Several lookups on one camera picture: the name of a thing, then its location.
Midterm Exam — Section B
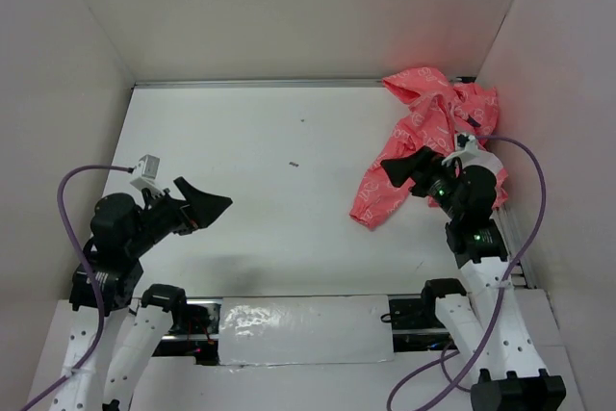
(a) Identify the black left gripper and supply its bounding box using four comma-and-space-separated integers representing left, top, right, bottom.
127, 175, 233, 255

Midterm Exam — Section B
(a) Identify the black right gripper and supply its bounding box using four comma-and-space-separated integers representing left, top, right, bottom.
383, 143, 467, 219

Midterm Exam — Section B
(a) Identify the pink hooded jacket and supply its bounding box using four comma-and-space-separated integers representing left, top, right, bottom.
349, 66, 500, 231

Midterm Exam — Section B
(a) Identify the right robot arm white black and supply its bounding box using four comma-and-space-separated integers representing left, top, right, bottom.
381, 146, 566, 410

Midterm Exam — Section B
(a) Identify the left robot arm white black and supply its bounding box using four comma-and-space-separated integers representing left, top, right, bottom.
50, 174, 233, 410

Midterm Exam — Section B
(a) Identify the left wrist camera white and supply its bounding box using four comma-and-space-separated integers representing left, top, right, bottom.
130, 154, 162, 194

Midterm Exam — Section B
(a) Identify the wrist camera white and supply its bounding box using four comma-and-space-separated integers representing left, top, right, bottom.
441, 133, 481, 167
130, 154, 162, 194

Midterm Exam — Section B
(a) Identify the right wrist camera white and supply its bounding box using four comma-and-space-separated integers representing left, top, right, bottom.
441, 133, 481, 167

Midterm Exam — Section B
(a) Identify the aluminium frame rail back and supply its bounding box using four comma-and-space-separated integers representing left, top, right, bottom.
134, 78, 382, 90

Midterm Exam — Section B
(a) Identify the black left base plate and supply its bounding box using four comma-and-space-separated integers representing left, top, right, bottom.
127, 285, 221, 366

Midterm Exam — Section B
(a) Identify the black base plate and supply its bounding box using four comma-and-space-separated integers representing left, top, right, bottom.
380, 295, 452, 353
127, 285, 221, 366

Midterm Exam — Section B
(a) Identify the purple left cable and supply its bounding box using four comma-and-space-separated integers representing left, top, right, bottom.
26, 165, 141, 411

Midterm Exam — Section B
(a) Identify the purple cable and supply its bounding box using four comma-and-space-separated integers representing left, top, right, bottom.
26, 165, 141, 411
387, 135, 548, 411

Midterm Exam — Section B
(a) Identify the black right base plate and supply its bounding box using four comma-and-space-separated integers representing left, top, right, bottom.
380, 295, 452, 353

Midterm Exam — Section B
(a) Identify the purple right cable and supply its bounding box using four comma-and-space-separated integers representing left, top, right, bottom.
387, 135, 548, 411

